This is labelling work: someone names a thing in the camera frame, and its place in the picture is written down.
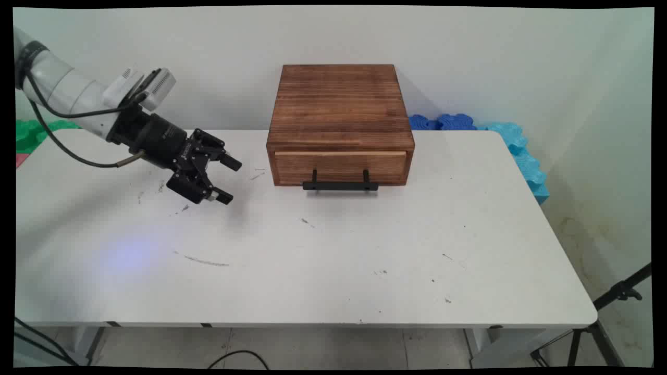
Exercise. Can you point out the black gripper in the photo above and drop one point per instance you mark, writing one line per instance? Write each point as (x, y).
(156, 138)

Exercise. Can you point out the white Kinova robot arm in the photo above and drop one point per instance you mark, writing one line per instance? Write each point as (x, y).
(68, 88)

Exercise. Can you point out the dark wooden drawer cabinet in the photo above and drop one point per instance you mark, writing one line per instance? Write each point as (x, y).
(338, 104)

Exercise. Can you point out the green foam mat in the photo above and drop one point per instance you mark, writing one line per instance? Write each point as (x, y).
(31, 133)

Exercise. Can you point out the red foam mat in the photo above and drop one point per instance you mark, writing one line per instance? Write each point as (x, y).
(21, 159)

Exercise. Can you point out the white table leg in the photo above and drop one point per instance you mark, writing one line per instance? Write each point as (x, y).
(91, 344)

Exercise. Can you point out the cyan foam mat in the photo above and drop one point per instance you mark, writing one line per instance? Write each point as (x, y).
(526, 161)

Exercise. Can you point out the black tripod stand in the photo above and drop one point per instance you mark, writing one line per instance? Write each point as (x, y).
(615, 294)

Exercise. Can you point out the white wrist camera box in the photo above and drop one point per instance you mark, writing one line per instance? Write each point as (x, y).
(156, 86)

